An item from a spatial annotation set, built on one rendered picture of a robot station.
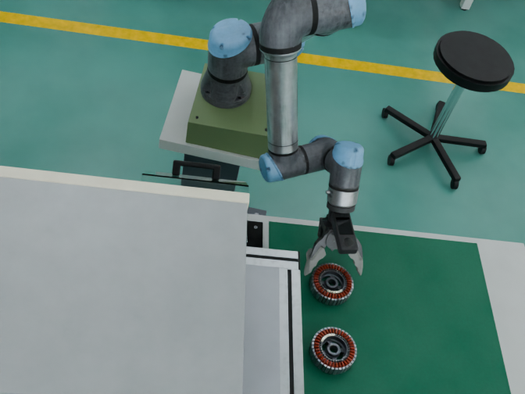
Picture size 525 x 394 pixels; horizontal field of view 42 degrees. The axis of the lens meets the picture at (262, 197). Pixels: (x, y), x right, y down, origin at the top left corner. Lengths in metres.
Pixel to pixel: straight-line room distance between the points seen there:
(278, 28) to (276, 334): 0.65
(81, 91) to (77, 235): 2.15
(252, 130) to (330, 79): 1.59
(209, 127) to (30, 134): 1.26
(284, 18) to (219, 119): 0.56
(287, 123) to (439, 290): 0.64
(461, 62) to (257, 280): 1.82
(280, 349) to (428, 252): 0.80
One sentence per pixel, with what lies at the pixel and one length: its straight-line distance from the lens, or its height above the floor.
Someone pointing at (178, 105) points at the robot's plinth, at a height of 0.75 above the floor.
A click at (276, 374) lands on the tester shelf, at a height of 1.11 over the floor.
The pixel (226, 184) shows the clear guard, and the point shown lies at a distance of 1.54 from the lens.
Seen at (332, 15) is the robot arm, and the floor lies 1.37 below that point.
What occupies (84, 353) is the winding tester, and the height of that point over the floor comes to 1.32.
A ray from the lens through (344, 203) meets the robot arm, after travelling 1.69.
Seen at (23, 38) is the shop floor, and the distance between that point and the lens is 3.53.
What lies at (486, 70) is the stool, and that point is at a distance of 2.98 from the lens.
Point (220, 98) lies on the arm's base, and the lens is 2.00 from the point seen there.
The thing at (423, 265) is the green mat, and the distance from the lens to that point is 1.95.
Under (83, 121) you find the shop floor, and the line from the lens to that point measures 3.12.
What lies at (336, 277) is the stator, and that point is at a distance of 1.82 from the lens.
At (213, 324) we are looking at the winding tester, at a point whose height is 1.32.
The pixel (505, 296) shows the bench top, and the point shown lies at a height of 0.75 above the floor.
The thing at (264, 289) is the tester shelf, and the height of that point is 1.11.
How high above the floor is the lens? 2.25
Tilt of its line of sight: 51 degrees down
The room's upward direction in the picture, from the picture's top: 15 degrees clockwise
